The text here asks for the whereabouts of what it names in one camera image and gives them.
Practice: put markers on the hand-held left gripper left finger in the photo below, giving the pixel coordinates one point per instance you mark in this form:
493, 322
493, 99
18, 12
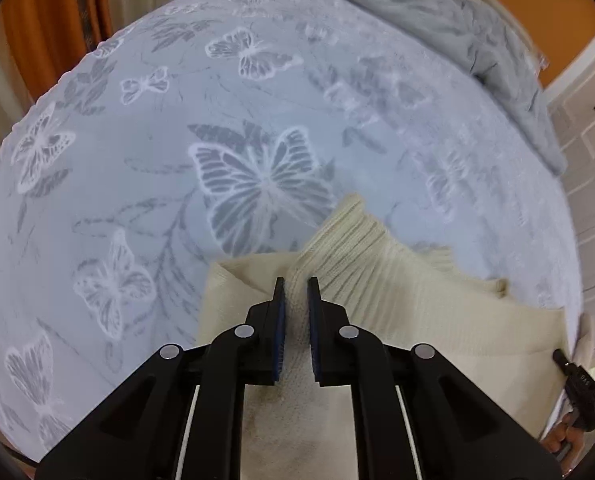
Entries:
279, 325

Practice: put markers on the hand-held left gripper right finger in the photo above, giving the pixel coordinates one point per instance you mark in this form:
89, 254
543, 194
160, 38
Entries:
313, 325

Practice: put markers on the cream knitted sweater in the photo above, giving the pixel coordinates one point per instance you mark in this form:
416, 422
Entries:
377, 285

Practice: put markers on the person's right hand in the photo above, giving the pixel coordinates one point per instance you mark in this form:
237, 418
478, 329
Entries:
557, 440

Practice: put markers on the white panelled wardrobe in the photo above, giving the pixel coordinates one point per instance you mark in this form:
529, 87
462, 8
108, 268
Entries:
590, 125

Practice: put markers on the butterfly print bed sheet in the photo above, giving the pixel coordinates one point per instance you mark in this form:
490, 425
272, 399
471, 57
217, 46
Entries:
177, 110

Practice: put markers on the grey quilted duvet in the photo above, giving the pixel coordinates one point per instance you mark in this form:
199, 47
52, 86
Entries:
427, 15

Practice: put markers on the orange curtain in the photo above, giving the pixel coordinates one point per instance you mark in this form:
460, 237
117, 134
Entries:
52, 15

